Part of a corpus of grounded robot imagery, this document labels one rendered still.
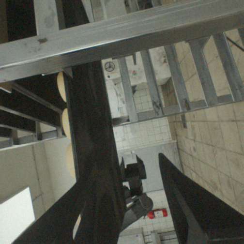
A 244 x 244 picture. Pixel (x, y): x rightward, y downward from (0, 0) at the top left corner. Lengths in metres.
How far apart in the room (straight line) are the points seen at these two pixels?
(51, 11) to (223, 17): 0.21
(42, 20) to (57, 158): 4.21
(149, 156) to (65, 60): 3.94
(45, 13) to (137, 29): 0.14
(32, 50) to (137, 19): 0.12
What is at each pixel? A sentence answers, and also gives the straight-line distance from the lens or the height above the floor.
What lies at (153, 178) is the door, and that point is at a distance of 4.24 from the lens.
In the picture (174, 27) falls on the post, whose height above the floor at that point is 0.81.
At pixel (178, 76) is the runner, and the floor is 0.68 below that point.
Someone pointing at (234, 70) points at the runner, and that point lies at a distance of 0.74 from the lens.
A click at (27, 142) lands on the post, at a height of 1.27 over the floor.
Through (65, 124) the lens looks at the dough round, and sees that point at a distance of 0.25.
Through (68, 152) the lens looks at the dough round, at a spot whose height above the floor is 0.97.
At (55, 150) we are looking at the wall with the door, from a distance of 4.42.
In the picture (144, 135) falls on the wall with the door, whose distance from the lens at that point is 4.01.
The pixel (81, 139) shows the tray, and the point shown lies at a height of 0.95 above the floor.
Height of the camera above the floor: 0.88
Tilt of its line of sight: 3 degrees up
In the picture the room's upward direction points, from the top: 102 degrees counter-clockwise
